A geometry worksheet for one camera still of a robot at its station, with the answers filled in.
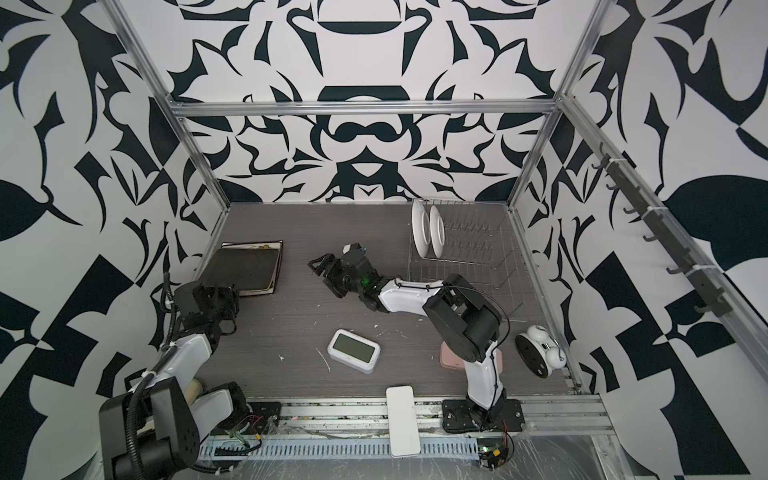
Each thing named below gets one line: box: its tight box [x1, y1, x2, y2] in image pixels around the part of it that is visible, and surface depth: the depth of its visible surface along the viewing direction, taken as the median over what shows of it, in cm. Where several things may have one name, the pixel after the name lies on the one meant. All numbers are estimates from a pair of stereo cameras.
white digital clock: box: [327, 328, 381, 375], surface depth 83 cm
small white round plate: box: [411, 199, 430, 259], surface depth 98 cm
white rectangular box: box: [386, 385, 421, 458], surface depth 71 cm
